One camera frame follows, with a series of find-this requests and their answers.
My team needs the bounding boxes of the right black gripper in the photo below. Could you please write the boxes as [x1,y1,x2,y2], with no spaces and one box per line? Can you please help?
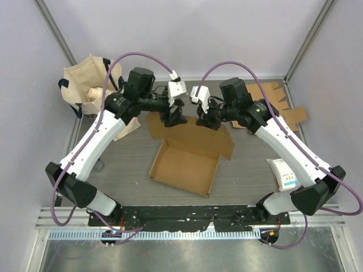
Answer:
[196,96,238,131]

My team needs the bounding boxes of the large brown cardboard box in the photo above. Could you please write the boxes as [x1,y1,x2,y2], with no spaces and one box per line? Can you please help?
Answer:
[146,113,234,197]

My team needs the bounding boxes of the white plastic packet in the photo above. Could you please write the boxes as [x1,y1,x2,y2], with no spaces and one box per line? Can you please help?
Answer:
[266,159,300,192]

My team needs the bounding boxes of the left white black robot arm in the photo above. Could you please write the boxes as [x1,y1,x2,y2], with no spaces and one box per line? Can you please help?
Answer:
[45,67,188,226]

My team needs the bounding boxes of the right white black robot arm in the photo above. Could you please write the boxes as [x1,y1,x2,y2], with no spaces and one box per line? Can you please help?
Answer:
[191,78,346,224]

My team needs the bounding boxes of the cream bottle in bag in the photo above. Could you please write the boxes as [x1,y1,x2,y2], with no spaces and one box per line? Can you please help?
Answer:
[87,87,103,101]

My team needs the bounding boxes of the red bull can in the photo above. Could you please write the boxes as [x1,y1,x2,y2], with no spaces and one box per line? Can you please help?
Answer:
[94,159,104,172]

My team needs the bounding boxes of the beige canvas tote bag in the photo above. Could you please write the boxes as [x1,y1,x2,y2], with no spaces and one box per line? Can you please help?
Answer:
[58,54,141,142]

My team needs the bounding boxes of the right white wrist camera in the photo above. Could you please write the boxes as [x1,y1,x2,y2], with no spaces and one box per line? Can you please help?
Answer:
[190,86,210,113]

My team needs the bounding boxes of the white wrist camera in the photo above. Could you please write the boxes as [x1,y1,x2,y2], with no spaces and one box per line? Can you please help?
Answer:
[167,70,188,107]
[190,86,210,113]

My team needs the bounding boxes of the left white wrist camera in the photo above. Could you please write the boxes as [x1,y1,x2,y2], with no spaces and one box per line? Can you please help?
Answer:
[167,70,188,107]

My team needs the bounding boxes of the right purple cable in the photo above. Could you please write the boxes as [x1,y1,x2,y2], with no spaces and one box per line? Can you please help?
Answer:
[198,61,363,250]

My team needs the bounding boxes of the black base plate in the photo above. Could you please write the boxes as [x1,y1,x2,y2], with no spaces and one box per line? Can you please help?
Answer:
[102,205,290,232]

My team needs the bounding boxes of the left aluminium frame post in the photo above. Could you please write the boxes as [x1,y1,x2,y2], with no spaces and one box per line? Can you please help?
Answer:
[33,0,77,66]

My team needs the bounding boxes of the aluminium frame post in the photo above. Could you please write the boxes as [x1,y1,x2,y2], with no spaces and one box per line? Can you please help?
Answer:
[33,0,77,66]
[284,0,337,84]

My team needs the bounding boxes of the right aluminium frame post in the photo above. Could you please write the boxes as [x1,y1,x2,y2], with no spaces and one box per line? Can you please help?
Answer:
[284,0,337,84]

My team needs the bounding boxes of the slotted cable duct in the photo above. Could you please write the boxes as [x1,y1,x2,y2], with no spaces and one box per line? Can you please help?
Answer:
[48,228,260,241]

